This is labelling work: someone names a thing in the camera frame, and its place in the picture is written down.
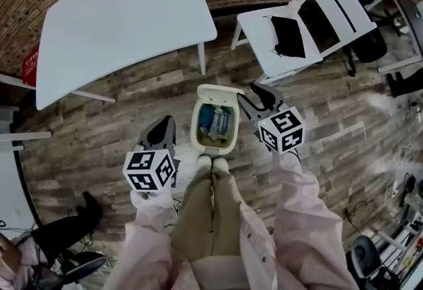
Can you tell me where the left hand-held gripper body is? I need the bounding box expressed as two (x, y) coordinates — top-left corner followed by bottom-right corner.
(123, 143), (181, 199)

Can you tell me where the red fire equipment box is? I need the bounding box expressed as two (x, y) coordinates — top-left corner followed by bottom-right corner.
(22, 45), (40, 91)

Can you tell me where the person's left shoe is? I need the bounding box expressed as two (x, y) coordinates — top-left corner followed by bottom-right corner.
(196, 154), (213, 171)

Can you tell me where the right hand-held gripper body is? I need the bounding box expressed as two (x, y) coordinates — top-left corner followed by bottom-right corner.
(250, 102), (305, 155)

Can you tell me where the person's shoe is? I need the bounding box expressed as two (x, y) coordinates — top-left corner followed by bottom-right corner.
(196, 154), (213, 171)
(211, 157), (230, 173)

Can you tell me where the grey plastic packaging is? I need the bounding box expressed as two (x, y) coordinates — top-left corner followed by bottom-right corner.
(207, 108), (231, 142)

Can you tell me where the white pedal trash bin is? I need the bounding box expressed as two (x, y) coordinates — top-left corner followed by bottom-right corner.
(190, 96), (241, 160)

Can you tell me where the person's right leg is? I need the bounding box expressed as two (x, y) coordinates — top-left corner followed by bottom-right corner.
(211, 169), (246, 257)

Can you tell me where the white desk with black edge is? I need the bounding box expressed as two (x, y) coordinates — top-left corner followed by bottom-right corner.
(0, 146), (42, 240)

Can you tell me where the black face mask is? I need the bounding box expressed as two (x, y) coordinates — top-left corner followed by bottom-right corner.
(262, 15), (307, 59)

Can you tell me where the person's right forearm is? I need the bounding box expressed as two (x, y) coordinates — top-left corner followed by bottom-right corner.
(270, 149), (360, 290)

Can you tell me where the white wooden chair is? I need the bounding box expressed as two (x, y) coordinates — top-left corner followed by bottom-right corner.
(230, 0), (378, 85)

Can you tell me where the white plastic bin lid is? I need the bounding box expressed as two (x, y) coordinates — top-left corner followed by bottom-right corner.
(196, 83), (246, 108)

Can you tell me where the white metal shelf rack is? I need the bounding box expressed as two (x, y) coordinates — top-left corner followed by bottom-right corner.
(373, 209), (423, 290)

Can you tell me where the person's striped shirt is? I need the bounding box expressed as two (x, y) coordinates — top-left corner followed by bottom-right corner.
(178, 204), (282, 290)

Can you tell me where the dark table with white legs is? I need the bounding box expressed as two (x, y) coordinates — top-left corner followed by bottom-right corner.
(365, 0), (423, 75)

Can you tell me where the grey office chair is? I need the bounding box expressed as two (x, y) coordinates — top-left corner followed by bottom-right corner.
(350, 235), (401, 290)

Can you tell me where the person's left leg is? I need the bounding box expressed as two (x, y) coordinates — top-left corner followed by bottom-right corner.
(170, 166), (214, 257)

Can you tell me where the black stool seat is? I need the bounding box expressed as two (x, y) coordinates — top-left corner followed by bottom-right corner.
(60, 250), (107, 287)

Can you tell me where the person's left forearm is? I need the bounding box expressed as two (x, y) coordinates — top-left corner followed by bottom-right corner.
(108, 188), (186, 290)

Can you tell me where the person's leg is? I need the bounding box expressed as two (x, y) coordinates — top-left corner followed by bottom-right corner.
(170, 166), (214, 257)
(211, 169), (246, 257)

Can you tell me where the person's right shoe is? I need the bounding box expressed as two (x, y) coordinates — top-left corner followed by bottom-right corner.
(211, 157), (230, 173)

